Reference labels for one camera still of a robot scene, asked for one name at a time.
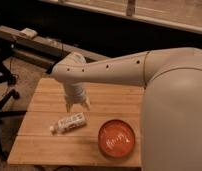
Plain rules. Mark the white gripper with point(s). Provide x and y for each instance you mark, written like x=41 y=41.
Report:
x=75 y=93

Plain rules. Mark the white plastic bottle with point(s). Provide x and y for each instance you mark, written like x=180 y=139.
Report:
x=68 y=123

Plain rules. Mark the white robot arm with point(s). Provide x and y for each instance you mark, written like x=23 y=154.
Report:
x=171 y=115

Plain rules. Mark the orange ceramic bowl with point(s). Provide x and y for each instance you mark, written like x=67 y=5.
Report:
x=116 y=139

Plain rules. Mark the long wooden beam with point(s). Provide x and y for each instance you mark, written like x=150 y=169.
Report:
x=45 y=45

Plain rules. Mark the small white box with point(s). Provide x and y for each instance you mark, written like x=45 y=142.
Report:
x=28 y=33

